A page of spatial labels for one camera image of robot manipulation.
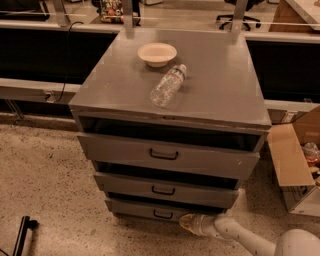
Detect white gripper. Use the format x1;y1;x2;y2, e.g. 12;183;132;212
179;214;216;236

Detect grey bottom drawer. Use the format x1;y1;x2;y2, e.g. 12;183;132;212
106;193;225;222

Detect grey drawer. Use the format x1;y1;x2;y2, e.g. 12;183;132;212
94;172;239;208
106;193;225;222
77;132;259;179

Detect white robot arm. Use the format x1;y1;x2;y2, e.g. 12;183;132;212
179;213;320;256

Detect grey middle drawer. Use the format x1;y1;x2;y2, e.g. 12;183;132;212
94;172;239;208

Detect grey top drawer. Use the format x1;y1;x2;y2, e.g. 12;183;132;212
77;132;259;179

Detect grey drawer cabinet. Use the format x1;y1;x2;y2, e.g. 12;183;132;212
68;27;272;201

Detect cardboard box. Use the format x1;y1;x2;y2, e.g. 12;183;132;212
267;106;320;217

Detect clear plastic water bottle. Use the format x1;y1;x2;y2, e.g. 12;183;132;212
150;64;187;107

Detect black bar object on floor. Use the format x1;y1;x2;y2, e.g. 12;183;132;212
13;216;38;256

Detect white paper bowl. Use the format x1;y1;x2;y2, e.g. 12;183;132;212
137;43;177;68

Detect colourful snack rack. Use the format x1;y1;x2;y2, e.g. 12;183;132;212
100;0;123;24

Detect black office chair base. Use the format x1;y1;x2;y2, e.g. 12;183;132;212
216;0;264;31

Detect black cable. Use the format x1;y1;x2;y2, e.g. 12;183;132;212
54;21;85;104

